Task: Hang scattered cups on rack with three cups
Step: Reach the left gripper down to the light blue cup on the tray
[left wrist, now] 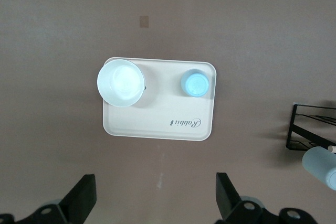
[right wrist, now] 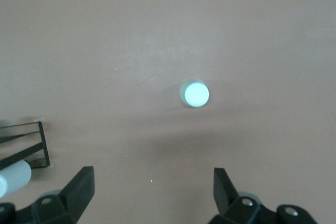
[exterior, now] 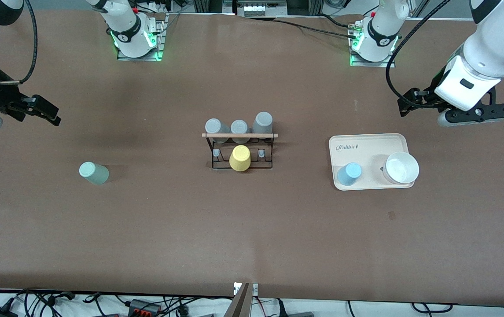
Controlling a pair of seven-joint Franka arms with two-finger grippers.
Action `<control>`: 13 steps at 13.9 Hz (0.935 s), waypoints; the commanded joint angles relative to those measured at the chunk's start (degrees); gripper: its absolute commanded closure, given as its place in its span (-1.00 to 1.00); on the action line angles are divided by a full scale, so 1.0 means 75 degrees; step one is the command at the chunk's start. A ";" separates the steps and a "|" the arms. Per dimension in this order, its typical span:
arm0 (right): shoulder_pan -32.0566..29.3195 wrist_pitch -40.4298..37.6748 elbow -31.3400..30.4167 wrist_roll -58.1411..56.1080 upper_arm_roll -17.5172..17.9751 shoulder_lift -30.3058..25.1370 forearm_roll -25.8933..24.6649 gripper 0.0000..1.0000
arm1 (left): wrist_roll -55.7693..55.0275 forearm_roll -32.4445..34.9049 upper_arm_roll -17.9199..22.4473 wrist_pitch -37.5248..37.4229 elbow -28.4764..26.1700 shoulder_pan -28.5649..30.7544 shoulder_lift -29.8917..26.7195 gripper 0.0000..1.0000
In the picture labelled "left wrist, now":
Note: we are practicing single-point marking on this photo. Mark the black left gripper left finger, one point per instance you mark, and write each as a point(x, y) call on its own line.
point(78, 200)

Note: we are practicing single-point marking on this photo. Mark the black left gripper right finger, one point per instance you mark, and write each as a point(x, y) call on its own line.
point(228, 200)

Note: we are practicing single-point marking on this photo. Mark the tall grey cup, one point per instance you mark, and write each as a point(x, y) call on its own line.
point(319, 165)

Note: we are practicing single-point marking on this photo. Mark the beige rectangular Rabbit tray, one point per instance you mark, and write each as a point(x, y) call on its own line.
point(157, 113)

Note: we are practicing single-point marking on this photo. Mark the light blue cup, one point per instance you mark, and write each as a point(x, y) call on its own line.
point(195, 83)

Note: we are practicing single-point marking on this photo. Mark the large white cup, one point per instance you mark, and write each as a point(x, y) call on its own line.
point(120, 83)

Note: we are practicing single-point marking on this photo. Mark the brown tape patch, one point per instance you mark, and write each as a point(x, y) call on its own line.
point(144, 21)

